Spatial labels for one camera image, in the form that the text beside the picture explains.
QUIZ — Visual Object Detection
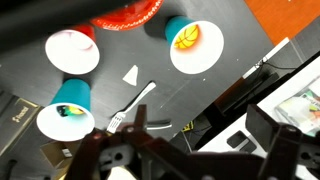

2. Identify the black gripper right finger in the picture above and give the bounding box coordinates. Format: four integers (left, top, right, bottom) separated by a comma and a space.
246, 103, 320, 180

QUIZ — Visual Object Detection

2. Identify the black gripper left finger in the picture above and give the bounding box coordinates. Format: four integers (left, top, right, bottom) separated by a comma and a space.
63, 104, 201, 180

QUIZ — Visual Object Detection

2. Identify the blue paper cup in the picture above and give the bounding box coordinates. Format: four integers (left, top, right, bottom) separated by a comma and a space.
35, 78, 96, 142
164, 15, 225, 75

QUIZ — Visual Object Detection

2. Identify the red paper cup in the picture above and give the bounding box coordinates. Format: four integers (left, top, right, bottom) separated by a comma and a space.
44, 23, 101, 76

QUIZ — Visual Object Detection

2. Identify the clear plastic packet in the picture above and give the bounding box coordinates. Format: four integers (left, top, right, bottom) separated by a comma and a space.
274, 76, 320, 134

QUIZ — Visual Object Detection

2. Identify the brown cardboard carton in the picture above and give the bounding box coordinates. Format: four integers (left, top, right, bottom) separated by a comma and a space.
39, 139, 83, 171

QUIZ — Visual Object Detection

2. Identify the silver metal fork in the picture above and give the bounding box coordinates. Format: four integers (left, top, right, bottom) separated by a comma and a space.
106, 80, 157, 134

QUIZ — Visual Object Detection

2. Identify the white table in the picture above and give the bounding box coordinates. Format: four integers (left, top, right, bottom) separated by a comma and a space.
198, 56, 320, 180

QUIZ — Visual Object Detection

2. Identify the triangular cardboard scrap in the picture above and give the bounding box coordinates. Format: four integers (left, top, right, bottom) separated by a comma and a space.
122, 64, 140, 87

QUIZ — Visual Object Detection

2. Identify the black printed box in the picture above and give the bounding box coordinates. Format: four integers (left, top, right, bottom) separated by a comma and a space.
0, 96, 43, 156

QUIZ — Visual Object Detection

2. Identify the wooden office desk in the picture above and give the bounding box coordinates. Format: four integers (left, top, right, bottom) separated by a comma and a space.
244, 0, 320, 46

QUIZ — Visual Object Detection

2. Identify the red plastic bowl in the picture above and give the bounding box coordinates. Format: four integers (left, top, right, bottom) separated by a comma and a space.
89, 0, 165, 32

